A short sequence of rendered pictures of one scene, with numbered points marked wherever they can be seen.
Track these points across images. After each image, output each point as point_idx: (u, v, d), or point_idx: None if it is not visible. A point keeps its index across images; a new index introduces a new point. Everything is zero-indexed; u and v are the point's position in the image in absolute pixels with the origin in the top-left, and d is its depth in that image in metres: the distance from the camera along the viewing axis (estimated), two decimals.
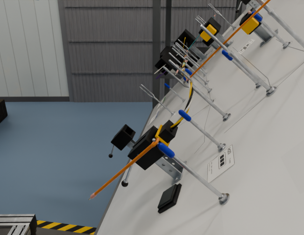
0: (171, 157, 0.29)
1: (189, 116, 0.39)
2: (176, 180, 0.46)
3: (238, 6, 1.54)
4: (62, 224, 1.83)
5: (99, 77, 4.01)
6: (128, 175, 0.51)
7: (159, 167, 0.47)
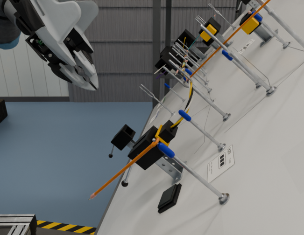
0: (171, 157, 0.29)
1: (189, 116, 0.39)
2: (176, 180, 0.46)
3: (238, 6, 1.54)
4: (62, 224, 1.83)
5: (99, 77, 4.01)
6: (128, 175, 0.51)
7: (159, 167, 0.47)
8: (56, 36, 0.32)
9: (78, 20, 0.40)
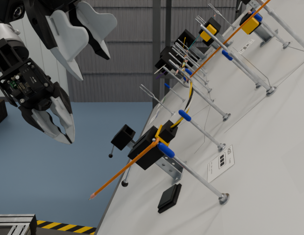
0: (171, 157, 0.29)
1: (189, 116, 0.39)
2: (176, 180, 0.46)
3: (238, 6, 1.54)
4: (62, 224, 1.83)
5: (99, 77, 4.01)
6: (128, 175, 0.51)
7: (159, 167, 0.47)
8: (66, 55, 0.36)
9: (98, 30, 0.42)
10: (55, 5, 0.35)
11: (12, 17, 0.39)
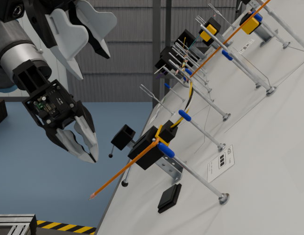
0: (171, 157, 0.29)
1: (189, 116, 0.39)
2: (176, 180, 0.46)
3: (238, 6, 1.54)
4: (62, 224, 1.83)
5: (99, 77, 4.01)
6: (128, 175, 0.51)
7: (159, 167, 0.47)
8: (66, 54, 0.35)
9: (98, 28, 0.42)
10: (55, 4, 0.35)
11: (11, 16, 0.39)
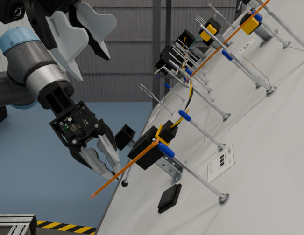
0: (171, 157, 0.29)
1: (189, 116, 0.39)
2: (176, 180, 0.46)
3: (238, 6, 1.54)
4: (62, 224, 1.83)
5: (99, 77, 4.01)
6: (128, 175, 0.51)
7: (159, 167, 0.47)
8: (66, 56, 0.36)
9: (98, 30, 0.42)
10: (55, 6, 0.35)
11: (12, 17, 0.39)
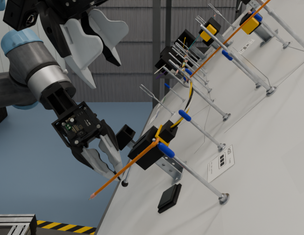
0: (171, 157, 0.29)
1: (189, 116, 0.39)
2: (176, 180, 0.46)
3: (238, 6, 1.54)
4: (62, 224, 1.83)
5: (99, 77, 4.01)
6: (128, 175, 0.51)
7: (159, 167, 0.47)
8: (80, 64, 0.36)
9: (109, 37, 0.42)
10: (69, 14, 0.35)
11: (25, 24, 0.39)
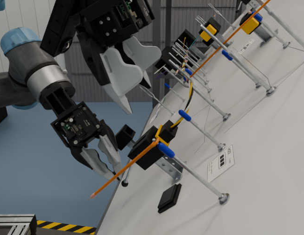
0: (171, 157, 0.29)
1: (189, 116, 0.39)
2: (176, 180, 0.46)
3: (238, 6, 1.54)
4: (62, 224, 1.83)
5: None
6: (128, 175, 0.51)
7: (159, 167, 0.47)
8: (118, 91, 0.36)
9: (142, 60, 0.43)
10: (109, 43, 0.36)
11: (61, 51, 0.40)
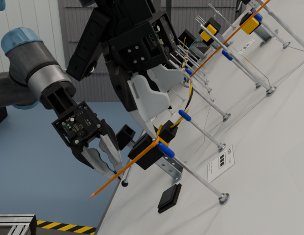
0: (171, 157, 0.29)
1: (189, 116, 0.39)
2: (176, 180, 0.46)
3: (238, 6, 1.54)
4: (62, 224, 1.83)
5: (99, 77, 4.01)
6: (128, 175, 0.51)
7: (159, 167, 0.47)
8: (145, 117, 0.37)
9: (164, 83, 0.44)
10: (136, 70, 0.36)
11: (87, 75, 0.40)
